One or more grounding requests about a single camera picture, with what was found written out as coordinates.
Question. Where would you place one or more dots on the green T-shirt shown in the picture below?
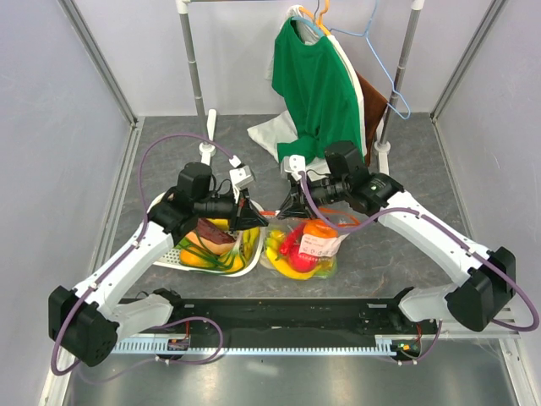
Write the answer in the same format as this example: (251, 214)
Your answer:
(318, 92)

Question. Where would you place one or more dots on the brown cloth garment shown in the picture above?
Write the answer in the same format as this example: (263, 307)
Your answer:
(375, 105)

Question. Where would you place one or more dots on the white plastic food basket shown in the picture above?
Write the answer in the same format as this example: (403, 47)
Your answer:
(170, 260)

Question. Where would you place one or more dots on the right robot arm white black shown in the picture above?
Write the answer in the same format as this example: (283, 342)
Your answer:
(481, 278)

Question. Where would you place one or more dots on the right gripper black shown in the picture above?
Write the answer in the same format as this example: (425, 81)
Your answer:
(297, 205)

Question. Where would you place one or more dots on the green toy cabbage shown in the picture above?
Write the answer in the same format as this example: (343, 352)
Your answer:
(327, 270)

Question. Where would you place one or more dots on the clothes rack right pole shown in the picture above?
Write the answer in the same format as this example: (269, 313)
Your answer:
(397, 104)

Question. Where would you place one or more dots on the yellow green toy mango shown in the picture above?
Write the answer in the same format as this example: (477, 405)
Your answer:
(230, 262)

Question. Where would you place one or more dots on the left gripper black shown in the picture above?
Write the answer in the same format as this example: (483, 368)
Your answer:
(243, 215)

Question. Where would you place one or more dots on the brown toy food piece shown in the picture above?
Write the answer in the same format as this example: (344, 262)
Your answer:
(208, 236)

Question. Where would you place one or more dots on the clothes rack pole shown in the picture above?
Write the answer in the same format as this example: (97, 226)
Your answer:
(397, 104)
(207, 119)

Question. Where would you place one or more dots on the yellow toy banana bunch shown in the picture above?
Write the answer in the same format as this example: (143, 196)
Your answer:
(280, 263)

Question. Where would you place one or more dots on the clothes rack left pole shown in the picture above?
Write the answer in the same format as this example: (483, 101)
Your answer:
(207, 119)

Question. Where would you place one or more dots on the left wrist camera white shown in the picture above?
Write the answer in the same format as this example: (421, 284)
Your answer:
(241, 176)

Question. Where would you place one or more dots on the green toy leaf vegetable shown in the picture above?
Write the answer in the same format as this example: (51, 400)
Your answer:
(183, 244)

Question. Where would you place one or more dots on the green toy scallion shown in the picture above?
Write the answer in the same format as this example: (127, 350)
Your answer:
(204, 255)

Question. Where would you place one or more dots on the white cloth garment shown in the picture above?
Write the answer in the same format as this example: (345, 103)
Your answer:
(281, 129)

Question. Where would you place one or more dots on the orange toy orange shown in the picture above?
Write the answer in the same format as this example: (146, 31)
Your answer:
(319, 229)

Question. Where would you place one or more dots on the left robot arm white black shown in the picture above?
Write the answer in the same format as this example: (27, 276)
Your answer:
(89, 319)

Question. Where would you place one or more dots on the clear zip top bag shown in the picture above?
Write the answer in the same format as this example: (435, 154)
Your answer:
(324, 249)

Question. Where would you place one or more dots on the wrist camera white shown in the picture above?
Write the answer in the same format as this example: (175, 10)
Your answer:
(241, 176)
(292, 167)

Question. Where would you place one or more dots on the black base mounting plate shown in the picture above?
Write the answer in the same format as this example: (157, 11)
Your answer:
(304, 322)

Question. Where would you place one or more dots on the orange hanger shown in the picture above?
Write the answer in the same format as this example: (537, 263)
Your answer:
(318, 15)

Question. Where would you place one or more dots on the blue white cable duct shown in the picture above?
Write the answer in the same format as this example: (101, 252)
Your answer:
(154, 345)

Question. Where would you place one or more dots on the red toy chili pepper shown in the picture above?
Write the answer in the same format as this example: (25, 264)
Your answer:
(291, 239)

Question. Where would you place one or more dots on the blue wire hanger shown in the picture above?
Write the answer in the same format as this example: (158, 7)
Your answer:
(380, 63)

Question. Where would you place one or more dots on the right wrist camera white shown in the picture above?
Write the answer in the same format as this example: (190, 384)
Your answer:
(292, 167)

